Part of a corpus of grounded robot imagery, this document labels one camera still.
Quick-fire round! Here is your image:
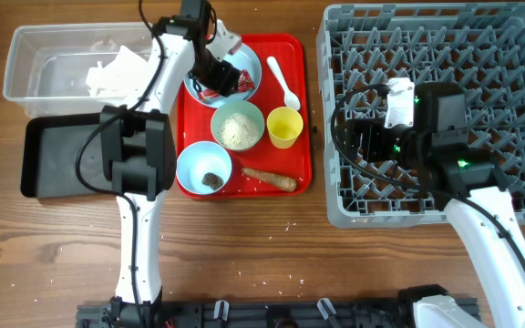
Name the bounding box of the large light blue plate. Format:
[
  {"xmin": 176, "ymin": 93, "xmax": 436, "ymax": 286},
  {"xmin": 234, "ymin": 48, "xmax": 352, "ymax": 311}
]
[{"xmin": 184, "ymin": 44, "xmax": 262, "ymax": 108}]

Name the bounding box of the grey dishwasher rack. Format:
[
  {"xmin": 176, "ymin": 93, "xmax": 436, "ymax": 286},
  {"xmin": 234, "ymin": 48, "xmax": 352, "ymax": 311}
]
[{"xmin": 316, "ymin": 2, "xmax": 525, "ymax": 224}]

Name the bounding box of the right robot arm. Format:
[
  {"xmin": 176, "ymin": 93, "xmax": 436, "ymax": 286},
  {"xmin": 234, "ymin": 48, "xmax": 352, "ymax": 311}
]
[{"xmin": 330, "ymin": 77, "xmax": 525, "ymax": 327}]

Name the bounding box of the white paper napkin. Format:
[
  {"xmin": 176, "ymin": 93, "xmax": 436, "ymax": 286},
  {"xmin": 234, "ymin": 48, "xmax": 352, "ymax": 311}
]
[{"xmin": 85, "ymin": 46, "xmax": 148, "ymax": 97}]

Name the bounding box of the yellow plastic cup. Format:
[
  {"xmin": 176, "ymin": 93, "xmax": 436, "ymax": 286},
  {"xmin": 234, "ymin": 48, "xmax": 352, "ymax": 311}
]
[{"xmin": 266, "ymin": 107, "xmax": 304, "ymax": 149}]

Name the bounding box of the clear plastic waste bin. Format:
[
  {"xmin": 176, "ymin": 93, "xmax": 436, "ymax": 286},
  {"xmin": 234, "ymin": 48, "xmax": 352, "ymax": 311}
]
[{"xmin": 3, "ymin": 22, "xmax": 151, "ymax": 118}]

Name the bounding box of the brown carrot piece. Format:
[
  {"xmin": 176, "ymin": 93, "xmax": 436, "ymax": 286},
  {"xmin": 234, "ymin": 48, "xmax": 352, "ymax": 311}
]
[{"xmin": 242, "ymin": 168, "xmax": 297, "ymax": 192}]

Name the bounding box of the red serving tray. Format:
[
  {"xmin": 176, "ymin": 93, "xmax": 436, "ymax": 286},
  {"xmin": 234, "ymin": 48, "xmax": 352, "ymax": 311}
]
[{"xmin": 176, "ymin": 34, "xmax": 313, "ymax": 200}]

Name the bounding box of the pile of white rice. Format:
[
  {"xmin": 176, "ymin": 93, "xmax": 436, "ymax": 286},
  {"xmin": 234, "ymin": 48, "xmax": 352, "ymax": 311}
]
[{"xmin": 220, "ymin": 113, "xmax": 261, "ymax": 150}]

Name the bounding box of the white plastic spoon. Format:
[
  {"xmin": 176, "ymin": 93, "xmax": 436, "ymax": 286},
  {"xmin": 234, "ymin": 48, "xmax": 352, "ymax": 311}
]
[{"xmin": 266, "ymin": 56, "xmax": 301, "ymax": 111}]

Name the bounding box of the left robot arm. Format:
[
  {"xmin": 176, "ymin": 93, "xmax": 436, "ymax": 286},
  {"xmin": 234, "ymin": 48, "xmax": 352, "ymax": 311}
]
[{"xmin": 88, "ymin": 1, "xmax": 242, "ymax": 327}]

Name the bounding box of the dark brown food lump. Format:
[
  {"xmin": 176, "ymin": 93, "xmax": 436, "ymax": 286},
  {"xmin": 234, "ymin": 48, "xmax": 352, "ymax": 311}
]
[{"xmin": 201, "ymin": 172, "xmax": 224, "ymax": 191}]

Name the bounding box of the black plastic tray bin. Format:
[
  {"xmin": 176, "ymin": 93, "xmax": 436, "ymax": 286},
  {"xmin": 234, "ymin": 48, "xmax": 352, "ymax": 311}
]
[{"xmin": 20, "ymin": 109, "xmax": 150, "ymax": 200}]

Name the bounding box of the small light blue bowl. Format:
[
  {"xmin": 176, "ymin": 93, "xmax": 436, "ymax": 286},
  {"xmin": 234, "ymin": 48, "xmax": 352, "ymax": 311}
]
[{"xmin": 176, "ymin": 141, "xmax": 232, "ymax": 196}]

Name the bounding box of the green bowl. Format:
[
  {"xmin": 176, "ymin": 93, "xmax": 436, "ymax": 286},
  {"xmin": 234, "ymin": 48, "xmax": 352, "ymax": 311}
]
[{"xmin": 211, "ymin": 100, "xmax": 265, "ymax": 151}]

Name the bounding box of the red snack wrapper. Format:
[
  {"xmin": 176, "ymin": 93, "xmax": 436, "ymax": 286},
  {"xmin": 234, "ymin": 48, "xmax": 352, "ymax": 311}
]
[{"xmin": 198, "ymin": 69, "xmax": 254, "ymax": 101}]

